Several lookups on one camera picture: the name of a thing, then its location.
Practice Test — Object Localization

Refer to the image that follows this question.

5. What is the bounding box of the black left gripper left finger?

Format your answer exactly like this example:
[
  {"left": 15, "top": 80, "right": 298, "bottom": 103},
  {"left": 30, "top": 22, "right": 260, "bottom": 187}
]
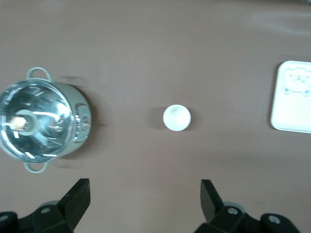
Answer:
[{"left": 0, "top": 178, "right": 92, "bottom": 233}]

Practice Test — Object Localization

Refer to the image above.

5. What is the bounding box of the glass pot lid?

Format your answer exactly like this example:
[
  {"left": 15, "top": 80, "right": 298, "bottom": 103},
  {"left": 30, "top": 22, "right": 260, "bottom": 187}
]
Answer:
[{"left": 0, "top": 79, "right": 73, "bottom": 163}]

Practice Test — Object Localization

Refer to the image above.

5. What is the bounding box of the white IKEA cup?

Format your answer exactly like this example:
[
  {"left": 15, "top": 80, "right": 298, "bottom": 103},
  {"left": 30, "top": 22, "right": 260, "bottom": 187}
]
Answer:
[{"left": 162, "top": 104, "right": 192, "bottom": 132}]

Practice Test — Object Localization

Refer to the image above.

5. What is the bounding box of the grey-green electric cooking pot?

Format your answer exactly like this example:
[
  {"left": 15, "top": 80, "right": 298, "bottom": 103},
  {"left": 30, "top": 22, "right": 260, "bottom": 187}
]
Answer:
[{"left": 0, "top": 67, "right": 92, "bottom": 174}]

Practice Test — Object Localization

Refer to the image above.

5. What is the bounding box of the cream tray with bear print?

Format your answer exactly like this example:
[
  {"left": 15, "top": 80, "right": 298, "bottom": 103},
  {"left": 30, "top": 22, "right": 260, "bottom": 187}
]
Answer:
[{"left": 270, "top": 60, "right": 311, "bottom": 134}]

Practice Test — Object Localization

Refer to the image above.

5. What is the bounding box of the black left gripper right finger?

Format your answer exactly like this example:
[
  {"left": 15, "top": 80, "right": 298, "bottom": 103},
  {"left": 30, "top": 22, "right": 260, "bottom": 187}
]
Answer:
[{"left": 194, "top": 179, "right": 300, "bottom": 233}]

